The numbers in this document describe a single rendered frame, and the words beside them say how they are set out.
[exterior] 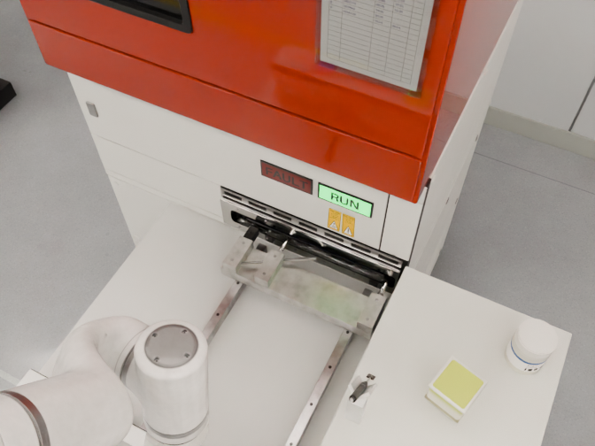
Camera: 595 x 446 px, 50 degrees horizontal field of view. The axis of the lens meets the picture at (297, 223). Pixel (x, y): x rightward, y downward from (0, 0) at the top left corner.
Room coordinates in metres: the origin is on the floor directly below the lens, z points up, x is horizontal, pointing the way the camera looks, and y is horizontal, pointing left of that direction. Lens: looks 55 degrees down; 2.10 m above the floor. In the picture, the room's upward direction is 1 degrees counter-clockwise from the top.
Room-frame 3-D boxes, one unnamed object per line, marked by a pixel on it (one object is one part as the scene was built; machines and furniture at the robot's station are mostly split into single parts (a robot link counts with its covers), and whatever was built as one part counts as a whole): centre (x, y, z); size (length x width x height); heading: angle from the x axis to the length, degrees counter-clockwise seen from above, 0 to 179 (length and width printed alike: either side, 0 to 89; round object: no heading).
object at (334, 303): (0.70, -0.01, 0.87); 0.36 x 0.08 x 0.03; 63
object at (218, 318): (0.61, 0.20, 0.84); 0.50 x 0.02 x 0.03; 153
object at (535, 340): (0.49, -0.42, 1.01); 0.07 x 0.07 x 0.10
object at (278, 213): (0.80, -0.02, 0.96); 0.44 x 0.01 x 0.02; 63
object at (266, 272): (0.74, 0.06, 0.89); 0.08 x 0.03 x 0.03; 153
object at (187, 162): (0.89, 0.13, 1.02); 0.82 x 0.03 x 0.40; 63
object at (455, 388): (0.41, -0.28, 1.00); 0.07 x 0.07 x 0.07; 47
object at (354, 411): (0.39, -0.11, 1.03); 0.06 x 0.04 x 0.13; 153
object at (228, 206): (0.80, -0.02, 0.89); 0.44 x 0.02 x 0.10; 63
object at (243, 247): (0.77, 0.13, 0.89); 0.08 x 0.03 x 0.03; 153
